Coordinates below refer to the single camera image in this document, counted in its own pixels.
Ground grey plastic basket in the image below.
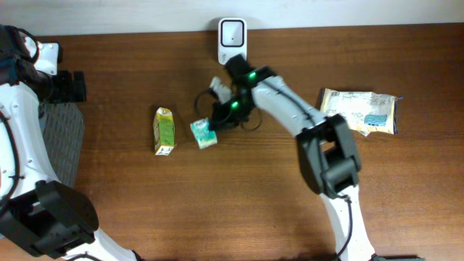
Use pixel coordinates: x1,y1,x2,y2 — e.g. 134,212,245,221
39,103,85,188

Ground green tea carton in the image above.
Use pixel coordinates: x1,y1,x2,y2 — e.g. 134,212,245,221
153,107,175,156

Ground left black cable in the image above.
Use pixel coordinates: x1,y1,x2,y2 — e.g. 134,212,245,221
0,27,40,215

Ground white barcode scanner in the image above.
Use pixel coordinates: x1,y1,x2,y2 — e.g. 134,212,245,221
217,17,247,65

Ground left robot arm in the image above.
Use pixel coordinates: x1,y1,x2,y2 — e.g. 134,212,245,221
1,25,138,260

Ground yellow snack bag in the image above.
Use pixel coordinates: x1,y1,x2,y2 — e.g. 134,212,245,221
320,88,400,136

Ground right black cable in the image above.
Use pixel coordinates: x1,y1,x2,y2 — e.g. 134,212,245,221
194,80,355,261

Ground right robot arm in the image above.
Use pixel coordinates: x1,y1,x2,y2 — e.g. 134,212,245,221
209,54,376,260

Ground black cable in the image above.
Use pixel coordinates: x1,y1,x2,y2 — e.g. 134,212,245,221
0,27,40,215
194,80,355,261

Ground green tissue pack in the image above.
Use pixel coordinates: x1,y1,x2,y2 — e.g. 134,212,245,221
190,118,218,149

